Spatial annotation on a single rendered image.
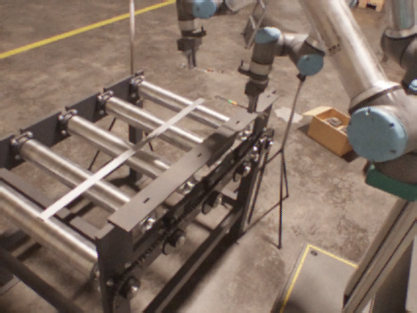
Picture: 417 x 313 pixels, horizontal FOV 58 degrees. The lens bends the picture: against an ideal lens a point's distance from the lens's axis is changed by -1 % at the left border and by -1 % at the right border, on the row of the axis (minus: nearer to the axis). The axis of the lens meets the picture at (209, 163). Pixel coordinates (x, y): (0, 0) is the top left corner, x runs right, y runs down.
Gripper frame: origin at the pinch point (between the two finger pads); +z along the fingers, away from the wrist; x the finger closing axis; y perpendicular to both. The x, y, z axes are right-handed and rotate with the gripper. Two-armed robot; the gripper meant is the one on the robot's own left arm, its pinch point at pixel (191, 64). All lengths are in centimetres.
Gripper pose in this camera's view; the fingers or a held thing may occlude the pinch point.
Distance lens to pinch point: 192.8
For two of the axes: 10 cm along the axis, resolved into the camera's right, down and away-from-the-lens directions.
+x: -6.1, 4.9, -6.3
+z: 0.8, 8.2, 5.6
